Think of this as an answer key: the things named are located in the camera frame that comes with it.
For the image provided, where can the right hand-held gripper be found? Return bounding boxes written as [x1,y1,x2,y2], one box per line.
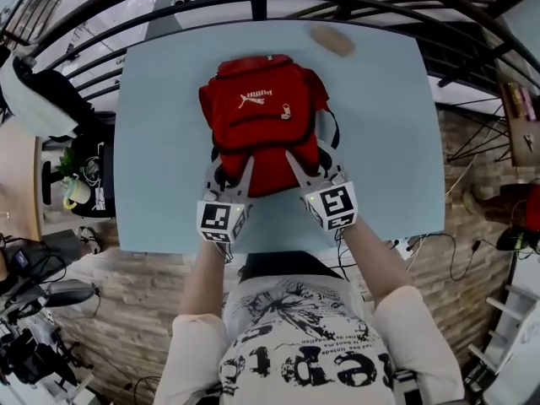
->
[285,138,360,233]

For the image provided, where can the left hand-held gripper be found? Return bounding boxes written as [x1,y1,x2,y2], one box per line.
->
[196,158,256,245]

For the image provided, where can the red backpack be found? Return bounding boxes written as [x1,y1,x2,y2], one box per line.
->
[197,52,341,199]

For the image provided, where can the person's left forearm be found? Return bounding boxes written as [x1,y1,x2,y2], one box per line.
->
[179,236,228,322]

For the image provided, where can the person's right forearm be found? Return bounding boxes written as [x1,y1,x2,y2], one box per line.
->
[340,215,417,310]

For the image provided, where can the light blue table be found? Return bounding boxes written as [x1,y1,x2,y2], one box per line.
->
[114,18,447,256]

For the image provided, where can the black side table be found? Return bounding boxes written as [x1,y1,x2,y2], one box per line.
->
[69,135,116,219]

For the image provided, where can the brown oval object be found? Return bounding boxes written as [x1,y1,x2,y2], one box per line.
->
[310,24,356,57]

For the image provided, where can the potted green plant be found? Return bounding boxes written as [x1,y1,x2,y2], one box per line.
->
[54,146,92,209]

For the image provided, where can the white printed shirt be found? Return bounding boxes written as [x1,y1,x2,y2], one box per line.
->
[154,274,466,405]

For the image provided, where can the wooden shelf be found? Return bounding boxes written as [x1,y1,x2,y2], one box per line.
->
[495,67,540,168]

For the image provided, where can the black device with green light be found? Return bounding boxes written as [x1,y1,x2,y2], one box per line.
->
[497,225,537,253]

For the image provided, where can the beige wooden desk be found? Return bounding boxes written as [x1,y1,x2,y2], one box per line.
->
[0,120,46,242]

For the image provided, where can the red bag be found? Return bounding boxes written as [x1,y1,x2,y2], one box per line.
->
[499,183,540,231]

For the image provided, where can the white metal rack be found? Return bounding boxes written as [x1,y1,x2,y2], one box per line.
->
[466,284,540,380]

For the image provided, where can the black equipment pile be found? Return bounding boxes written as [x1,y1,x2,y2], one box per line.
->
[0,327,79,390]

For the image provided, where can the white cable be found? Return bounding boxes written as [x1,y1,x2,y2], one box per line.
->
[445,154,480,204]

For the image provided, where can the black metal frame legs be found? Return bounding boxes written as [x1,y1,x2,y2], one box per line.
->
[438,107,514,165]

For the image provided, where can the black cable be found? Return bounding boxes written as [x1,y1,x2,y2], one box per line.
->
[421,233,483,283]

